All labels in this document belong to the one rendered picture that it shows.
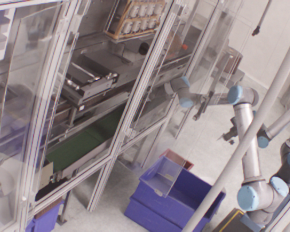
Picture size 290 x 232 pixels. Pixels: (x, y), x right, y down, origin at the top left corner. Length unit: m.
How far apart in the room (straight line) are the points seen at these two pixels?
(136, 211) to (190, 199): 0.47
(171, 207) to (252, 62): 4.84
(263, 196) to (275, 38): 5.17
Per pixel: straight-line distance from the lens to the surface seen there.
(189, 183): 2.97
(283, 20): 6.89
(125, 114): 2.28
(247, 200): 2.02
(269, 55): 7.01
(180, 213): 2.67
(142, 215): 2.84
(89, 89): 2.08
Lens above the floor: 2.07
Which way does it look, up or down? 30 degrees down
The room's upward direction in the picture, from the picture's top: 24 degrees clockwise
